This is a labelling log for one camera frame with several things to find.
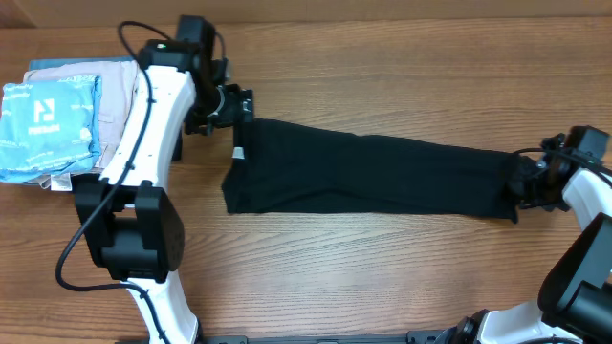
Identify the black folded garment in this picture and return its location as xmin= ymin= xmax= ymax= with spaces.
xmin=70 ymin=128 xmax=185 ymax=195

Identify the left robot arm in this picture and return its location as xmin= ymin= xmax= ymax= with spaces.
xmin=55 ymin=15 xmax=254 ymax=343

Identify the blue folded garment at bottom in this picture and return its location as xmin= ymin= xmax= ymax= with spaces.
xmin=29 ymin=56 xmax=133 ymax=71

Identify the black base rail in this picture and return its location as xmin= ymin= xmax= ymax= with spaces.
xmin=199 ymin=329 xmax=454 ymax=344

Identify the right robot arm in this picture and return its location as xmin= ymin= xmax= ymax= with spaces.
xmin=435 ymin=126 xmax=611 ymax=344

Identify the light blue folded printed shirt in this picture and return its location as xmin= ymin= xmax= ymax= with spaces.
xmin=1 ymin=75 xmax=101 ymax=183

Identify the beige folded garment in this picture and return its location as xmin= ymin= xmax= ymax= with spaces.
xmin=23 ymin=60 xmax=140 ymax=172

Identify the black t-shirt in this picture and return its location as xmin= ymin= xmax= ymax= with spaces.
xmin=222 ymin=119 xmax=517 ymax=222

